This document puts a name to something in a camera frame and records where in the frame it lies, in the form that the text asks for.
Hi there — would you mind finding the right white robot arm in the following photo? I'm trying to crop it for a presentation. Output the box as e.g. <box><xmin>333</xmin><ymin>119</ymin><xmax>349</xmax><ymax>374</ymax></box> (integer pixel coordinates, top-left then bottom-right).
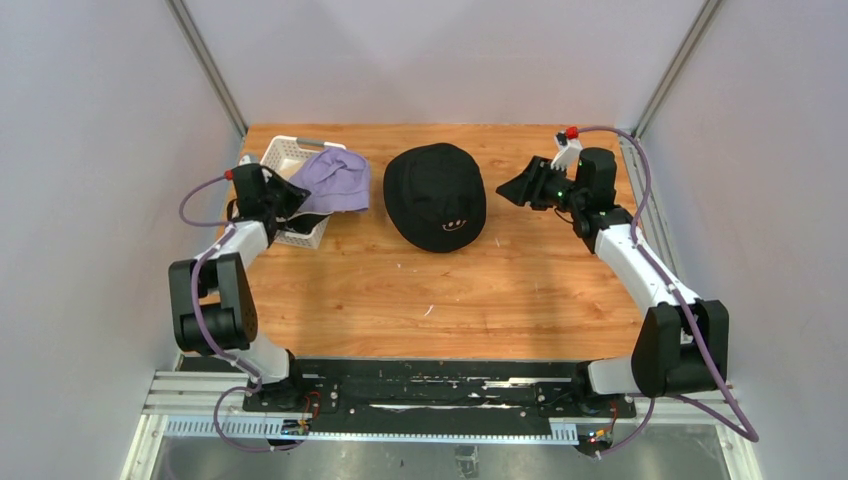
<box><xmin>496</xmin><ymin>147</ymin><xmax>729</xmax><ymax>417</ymax></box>

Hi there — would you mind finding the lavender bucket hat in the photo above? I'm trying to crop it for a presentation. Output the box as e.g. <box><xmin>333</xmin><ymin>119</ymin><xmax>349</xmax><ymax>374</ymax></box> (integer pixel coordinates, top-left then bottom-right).
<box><xmin>289</xmin><ymin>147</ymin><xmax>372</xmax><ymax>214</ymax></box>

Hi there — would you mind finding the white slotted cable duct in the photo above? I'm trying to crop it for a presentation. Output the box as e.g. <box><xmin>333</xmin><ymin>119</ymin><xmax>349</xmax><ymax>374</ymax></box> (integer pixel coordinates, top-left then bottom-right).
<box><xmin>162</xmin><ymin>415</ymin><xmax>580</xmax><ymax>445</ymax></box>

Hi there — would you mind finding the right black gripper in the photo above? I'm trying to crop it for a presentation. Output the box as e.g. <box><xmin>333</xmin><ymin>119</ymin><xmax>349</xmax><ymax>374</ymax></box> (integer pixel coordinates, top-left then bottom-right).
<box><xmin>496</xmin><ymin>157</ymin><xmax>585</xmax><ymax>215</ymax></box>

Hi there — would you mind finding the beige bucket hat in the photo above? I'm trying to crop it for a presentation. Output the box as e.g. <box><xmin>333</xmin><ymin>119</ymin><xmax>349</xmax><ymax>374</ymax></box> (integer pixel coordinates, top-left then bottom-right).
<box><xmin>382</xmin><ymin>143</ymin><xmax>487</xmax><ymax>254</ymax></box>

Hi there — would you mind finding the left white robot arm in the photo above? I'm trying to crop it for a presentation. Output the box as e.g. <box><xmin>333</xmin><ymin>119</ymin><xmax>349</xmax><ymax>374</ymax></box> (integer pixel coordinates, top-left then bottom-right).
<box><xmin>168</xmin><ymin>163</ymin><xmax>310</xmax><ymax>413</ymax></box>

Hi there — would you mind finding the cream straw-coloured bucket hat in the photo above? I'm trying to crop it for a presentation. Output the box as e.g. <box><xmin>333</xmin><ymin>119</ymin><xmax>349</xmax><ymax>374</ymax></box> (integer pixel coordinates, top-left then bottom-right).
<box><xmin>283</xmin><ymin>213</ymin><xmax>327</xmax><ymax>236</ymax></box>

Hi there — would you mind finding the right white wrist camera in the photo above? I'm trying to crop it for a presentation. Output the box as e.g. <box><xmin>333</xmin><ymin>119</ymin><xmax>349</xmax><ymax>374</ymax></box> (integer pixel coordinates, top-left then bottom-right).
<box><xmin>550</xmin><ymin>126</ymin><xmax>583</xmax><ymax>172</ymax></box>

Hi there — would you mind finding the white perforated plastic basket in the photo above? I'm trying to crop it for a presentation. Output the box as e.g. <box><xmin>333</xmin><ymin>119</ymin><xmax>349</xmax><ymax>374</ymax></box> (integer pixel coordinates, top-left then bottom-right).
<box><xmin>259</xmin><ymin>135</ymin><xmax>346</xmax><ymax>250</ymax></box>

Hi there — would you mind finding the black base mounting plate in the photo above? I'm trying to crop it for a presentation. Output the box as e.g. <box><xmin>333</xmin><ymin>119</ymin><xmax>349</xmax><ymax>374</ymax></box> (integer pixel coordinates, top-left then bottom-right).
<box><xmin>221</xmin><ymin>358</ymin><xmax>637</xmax><ymax>434</ymax></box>

